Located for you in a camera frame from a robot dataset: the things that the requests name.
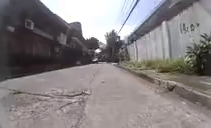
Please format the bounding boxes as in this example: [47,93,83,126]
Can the distant trees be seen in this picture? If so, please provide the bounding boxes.
[84,29,127,63]

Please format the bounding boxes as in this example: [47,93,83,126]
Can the grey concrete road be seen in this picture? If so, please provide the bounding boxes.
[0,62,211,128]

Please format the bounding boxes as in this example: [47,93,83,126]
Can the grass strip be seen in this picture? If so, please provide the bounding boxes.
[123,57,195,75]

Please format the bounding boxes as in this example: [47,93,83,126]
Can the concrete kerb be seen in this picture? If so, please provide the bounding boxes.
[113,63,211,113]

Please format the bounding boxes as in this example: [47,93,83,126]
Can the dark building with air conditioners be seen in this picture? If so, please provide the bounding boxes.
[0,0,94,83]

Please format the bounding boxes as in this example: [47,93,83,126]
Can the grey concrete sidewalk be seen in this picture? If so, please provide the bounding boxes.
[119,63,211,101]

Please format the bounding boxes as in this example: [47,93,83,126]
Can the green leafy bush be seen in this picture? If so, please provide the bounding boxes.
[184,30,211,76]

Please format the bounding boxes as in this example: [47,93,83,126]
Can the overhead wires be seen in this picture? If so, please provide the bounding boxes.
[116,0,141,35]

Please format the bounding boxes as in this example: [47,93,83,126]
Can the white corrugated wall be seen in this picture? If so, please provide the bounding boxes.
[126,0,211,62]

